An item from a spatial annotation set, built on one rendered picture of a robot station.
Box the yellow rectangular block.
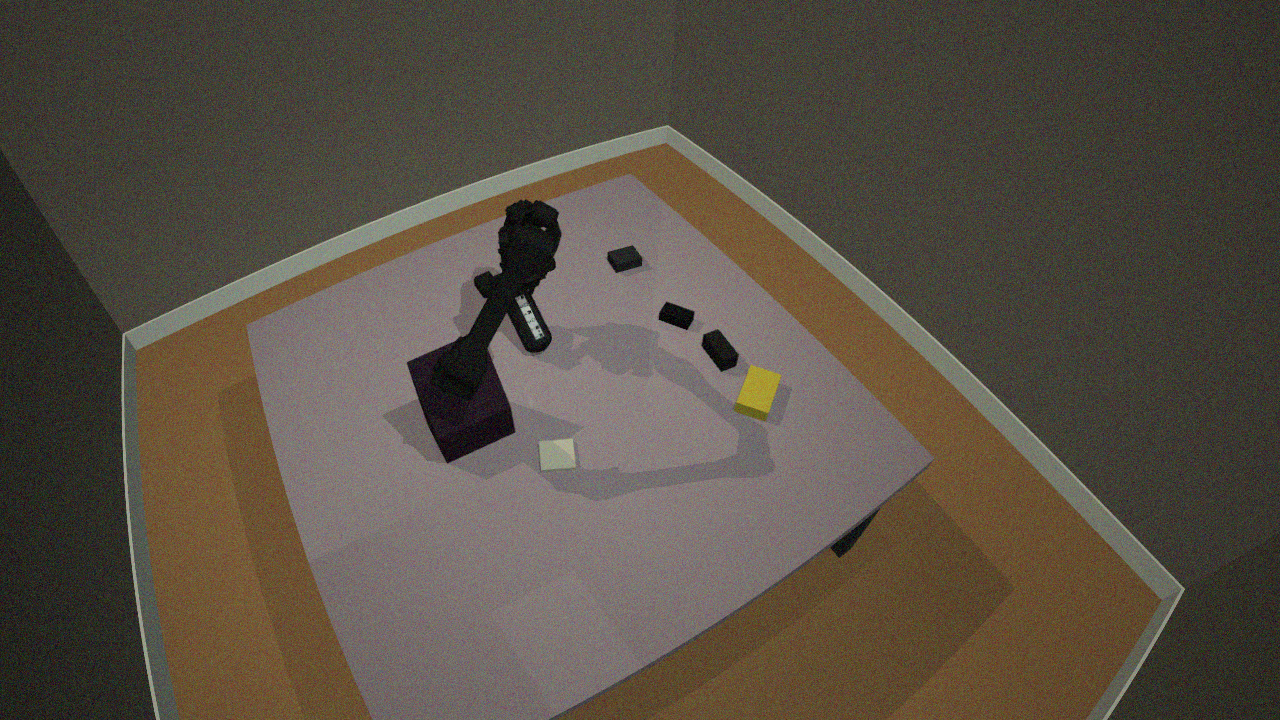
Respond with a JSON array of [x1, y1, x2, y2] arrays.
[[733, 365, 781, 421]]

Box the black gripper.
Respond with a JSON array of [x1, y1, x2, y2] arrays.
[[474, 249, 556, 299]]

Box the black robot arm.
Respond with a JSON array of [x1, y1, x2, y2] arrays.
[[431, 200, 561, 401]]

